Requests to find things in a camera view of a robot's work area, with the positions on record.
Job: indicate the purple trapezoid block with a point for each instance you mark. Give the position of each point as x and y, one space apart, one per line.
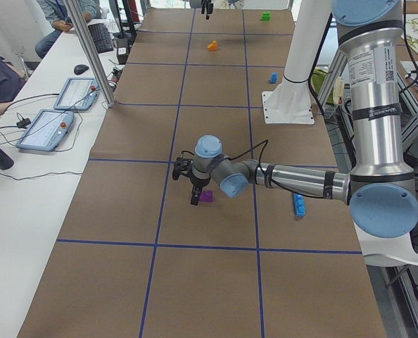
207 196

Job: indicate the black keyboard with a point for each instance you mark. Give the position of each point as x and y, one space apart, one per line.
101 37

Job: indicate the black computer mouse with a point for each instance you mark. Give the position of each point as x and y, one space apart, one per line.
80 69

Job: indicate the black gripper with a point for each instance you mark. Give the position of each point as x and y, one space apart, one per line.
198 182

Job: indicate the near teach pendant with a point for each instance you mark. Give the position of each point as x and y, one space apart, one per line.
46 131

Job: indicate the far teach pendant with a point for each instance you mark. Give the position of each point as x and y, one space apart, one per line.
78 93

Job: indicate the small blue block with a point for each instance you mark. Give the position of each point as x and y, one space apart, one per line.
273 78

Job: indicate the orange trapezoid block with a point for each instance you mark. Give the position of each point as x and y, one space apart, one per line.
213 46

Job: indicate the seated person in blue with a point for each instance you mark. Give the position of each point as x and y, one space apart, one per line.
57 16

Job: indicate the aluminium frame post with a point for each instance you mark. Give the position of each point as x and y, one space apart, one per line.
89 49

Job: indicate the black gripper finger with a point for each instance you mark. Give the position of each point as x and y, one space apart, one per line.
206 8

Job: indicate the long blue block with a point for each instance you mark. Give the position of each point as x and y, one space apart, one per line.
299 205

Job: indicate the teach pendant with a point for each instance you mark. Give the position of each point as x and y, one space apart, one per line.
78 93
46 131

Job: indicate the white camera stand pedestal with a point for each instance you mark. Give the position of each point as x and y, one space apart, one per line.
290 101

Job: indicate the green block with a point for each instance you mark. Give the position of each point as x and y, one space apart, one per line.
265 16

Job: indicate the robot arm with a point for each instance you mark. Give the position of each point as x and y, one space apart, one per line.
380 188
219 4

